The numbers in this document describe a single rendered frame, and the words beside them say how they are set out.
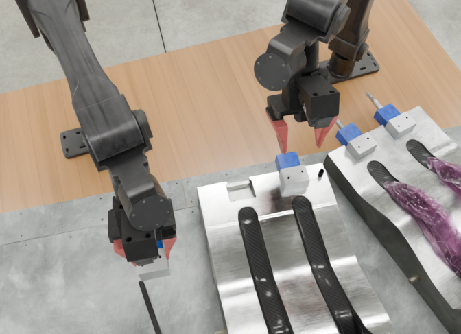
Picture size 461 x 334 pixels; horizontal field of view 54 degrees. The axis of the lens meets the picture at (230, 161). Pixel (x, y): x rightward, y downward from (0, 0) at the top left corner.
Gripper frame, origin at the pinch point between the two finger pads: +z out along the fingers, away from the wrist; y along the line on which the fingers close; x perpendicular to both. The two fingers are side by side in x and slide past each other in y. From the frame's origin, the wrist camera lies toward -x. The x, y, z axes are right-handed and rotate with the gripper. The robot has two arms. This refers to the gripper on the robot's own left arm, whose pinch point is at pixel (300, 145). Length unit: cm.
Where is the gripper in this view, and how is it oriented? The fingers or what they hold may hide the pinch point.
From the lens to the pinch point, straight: 80.8
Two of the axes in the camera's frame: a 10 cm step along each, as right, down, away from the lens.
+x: -2.0, -5.1, 8.4
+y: 9.8, -1.8, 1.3
